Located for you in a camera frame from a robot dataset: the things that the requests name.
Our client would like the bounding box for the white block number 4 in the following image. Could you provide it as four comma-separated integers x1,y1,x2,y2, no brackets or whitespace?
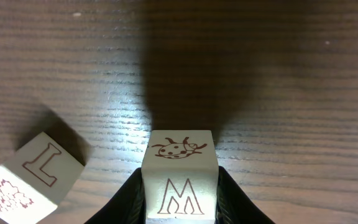
0,132,85,223

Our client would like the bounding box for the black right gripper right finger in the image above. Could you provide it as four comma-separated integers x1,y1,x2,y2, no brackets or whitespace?
215,166,274,224

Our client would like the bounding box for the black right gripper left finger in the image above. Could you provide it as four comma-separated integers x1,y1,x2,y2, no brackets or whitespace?
85,168,145,224

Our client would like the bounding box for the white block letter M ladybug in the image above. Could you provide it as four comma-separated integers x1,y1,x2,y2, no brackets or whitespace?
141,130,219,223

